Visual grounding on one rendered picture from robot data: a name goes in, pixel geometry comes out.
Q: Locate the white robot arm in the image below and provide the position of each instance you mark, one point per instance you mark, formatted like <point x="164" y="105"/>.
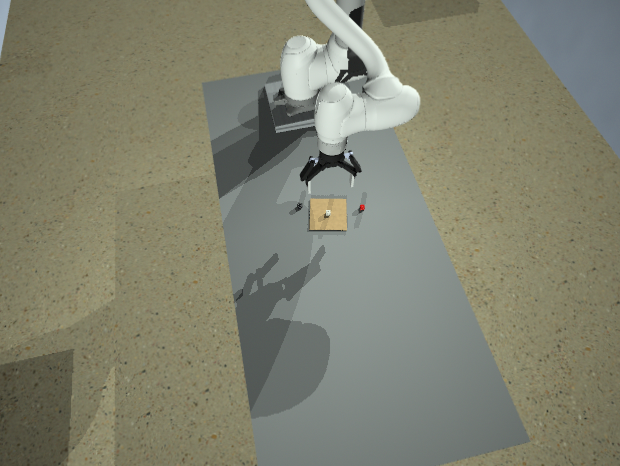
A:
<point x="384" y="102"/>

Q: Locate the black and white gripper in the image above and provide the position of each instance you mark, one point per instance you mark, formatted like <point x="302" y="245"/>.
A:
<point x="311" y="170"/>

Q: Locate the tan square mat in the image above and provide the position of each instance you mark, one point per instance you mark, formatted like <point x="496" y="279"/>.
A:
<point x="337" y="220"/>

